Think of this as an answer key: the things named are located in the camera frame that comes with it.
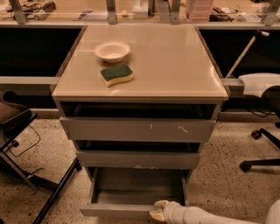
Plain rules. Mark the white chair armrest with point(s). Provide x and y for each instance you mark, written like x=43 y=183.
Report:
x=257 y=83

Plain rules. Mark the pink stacked box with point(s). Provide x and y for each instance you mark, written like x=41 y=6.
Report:
x=198 y=10

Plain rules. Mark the black chair left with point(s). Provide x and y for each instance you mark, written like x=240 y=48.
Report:
x=14 y=118

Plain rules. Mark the green yellow sponge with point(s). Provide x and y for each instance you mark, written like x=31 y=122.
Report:
x=116 y=74

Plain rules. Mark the grey top drawer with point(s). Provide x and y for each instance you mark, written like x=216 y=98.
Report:
x=138 y=129

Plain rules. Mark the white bowl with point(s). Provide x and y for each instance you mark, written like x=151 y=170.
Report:
x=112 y=51

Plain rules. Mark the grey drawer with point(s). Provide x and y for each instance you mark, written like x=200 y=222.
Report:
x=138 y=129
x=138 y=159
x=131 y=193

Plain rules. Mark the grey drawer cabinet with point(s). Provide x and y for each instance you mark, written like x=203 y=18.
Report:
x=174 y=78

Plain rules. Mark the white stick tool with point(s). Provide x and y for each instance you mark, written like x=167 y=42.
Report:
x=247 y=47

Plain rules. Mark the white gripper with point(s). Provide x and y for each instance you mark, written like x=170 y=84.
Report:
x=172 y=212

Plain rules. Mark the grey middle drawer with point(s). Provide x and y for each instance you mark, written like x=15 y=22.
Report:
x=138 y=159

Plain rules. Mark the grey bottom drawer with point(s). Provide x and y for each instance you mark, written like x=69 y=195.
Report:
x=131 y=193

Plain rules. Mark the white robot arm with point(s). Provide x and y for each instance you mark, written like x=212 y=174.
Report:
x=196 y=215

